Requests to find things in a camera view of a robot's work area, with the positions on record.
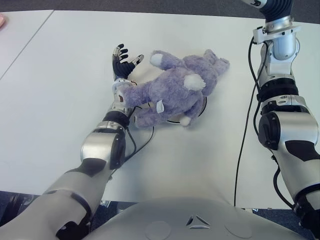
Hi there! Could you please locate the purple plush doll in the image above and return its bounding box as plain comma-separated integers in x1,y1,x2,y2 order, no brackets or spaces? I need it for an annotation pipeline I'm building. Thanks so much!
115,49,231,130

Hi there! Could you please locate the white plate with black rim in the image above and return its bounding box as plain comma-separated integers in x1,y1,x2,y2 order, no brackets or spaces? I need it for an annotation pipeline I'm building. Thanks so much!
133,96,208,125

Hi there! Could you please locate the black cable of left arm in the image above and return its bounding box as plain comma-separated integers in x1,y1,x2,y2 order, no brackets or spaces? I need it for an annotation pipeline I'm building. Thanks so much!
122,104,155,161

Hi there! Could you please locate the robot left hand black silver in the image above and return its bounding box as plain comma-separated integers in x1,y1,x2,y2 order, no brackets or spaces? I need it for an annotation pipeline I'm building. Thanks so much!
111,43,145,82

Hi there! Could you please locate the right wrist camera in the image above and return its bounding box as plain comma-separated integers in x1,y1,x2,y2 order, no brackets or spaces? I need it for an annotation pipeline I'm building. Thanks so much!
251,26,267,44

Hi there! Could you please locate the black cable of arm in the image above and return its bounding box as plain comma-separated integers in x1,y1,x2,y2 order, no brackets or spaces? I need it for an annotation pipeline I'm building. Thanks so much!
233,41,261,207
122,104,155,161

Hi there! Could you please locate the grey robot torso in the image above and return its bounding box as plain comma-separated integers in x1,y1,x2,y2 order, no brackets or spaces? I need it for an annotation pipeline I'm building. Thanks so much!
84,197,307,240

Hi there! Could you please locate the robot right hand black silver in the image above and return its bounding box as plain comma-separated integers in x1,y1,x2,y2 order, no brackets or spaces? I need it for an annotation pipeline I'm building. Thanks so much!
241,0,294,26

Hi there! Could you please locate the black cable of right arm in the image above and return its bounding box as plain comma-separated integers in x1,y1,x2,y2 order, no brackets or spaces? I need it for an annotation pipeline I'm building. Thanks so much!
233,41,261,207

